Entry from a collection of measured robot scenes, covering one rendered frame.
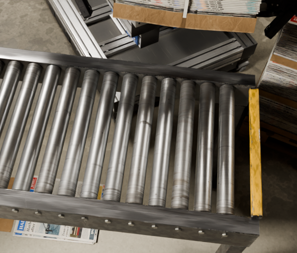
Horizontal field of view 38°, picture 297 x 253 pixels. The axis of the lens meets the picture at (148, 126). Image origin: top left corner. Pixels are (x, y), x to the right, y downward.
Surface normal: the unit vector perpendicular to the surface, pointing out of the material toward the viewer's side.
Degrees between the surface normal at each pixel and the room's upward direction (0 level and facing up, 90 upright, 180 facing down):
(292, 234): 0
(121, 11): 71
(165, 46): 0
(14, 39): 0
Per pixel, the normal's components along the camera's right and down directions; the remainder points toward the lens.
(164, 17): -0.03, 0.62
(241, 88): -0.11, 0.85
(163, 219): 0.04, -0.51
